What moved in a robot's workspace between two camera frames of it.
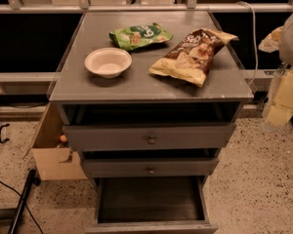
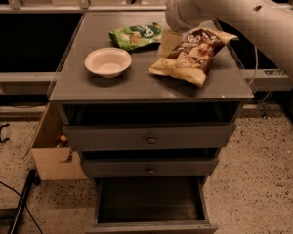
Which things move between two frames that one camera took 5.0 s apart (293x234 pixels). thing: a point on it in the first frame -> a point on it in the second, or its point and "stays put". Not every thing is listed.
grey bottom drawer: (150, 205) stays put
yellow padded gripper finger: (272, 42) -> (181, 11)
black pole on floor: (32, 180) stays put
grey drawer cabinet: (148, 99) stays put
